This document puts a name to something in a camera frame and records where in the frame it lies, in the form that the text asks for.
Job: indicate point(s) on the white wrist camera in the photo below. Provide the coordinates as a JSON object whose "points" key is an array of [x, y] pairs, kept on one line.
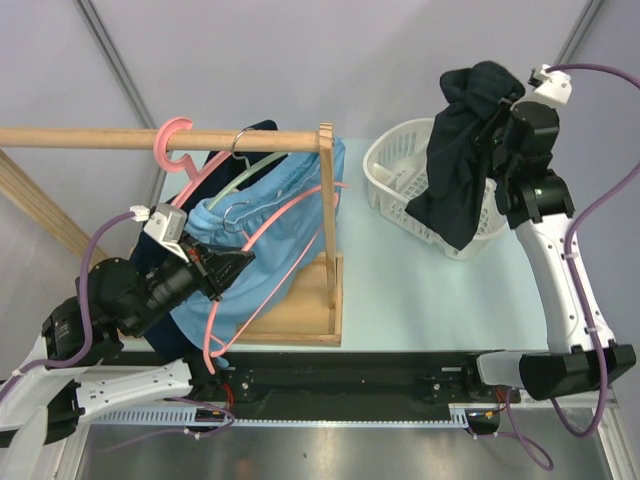
{"points": [[164, 226], [550, 88]]}

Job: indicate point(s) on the wooden rack rod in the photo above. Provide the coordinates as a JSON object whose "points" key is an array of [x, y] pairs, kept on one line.
{"points": [[143, 139]]}

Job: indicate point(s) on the pale green hanger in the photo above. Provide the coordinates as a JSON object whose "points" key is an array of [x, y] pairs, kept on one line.
{"points": [[250, 169]]}

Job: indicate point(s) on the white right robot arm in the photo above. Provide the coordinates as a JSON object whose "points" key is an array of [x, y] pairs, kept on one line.
{"points": [[582, 352]]}

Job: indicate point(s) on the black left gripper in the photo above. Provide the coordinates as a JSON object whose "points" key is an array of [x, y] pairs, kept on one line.
{"points": [[218, 270]]}

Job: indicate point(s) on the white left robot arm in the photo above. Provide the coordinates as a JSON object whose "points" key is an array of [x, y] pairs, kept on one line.
{"points": [[114, 299]]}

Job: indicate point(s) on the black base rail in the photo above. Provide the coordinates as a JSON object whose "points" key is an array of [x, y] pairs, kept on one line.
{"points": [[361, 387]]}

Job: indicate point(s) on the dark grey shorts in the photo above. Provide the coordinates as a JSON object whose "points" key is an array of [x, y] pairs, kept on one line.
{"points": [[456, 169]]}

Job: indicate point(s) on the light blue shorts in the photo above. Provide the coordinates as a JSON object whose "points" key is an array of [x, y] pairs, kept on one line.
{"points": [[225, 227]]}

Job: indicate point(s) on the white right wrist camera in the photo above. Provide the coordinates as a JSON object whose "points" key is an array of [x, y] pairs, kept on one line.
{"points": [[550, 88]]}

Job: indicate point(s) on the white plastic laundry basket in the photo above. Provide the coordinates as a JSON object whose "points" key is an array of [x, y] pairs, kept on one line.
{"points": [[395, 169]]}

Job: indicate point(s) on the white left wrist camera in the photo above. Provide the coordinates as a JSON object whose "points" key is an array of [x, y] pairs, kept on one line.
{"points": [[164, 226]]}

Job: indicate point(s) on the navy blue shorts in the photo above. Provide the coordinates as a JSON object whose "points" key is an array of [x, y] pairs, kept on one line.
{"points": [[165, 337]]}

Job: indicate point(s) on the pink hanger with metal hook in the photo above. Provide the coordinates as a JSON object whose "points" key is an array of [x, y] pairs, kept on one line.
{"points": [[285, 237]]}

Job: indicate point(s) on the wooden rack left post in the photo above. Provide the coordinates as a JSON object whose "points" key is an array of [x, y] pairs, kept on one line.
{"points": [[26, 195]]}

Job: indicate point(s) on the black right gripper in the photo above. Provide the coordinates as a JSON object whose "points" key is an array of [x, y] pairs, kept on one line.
{"points": [[508, 115]]}

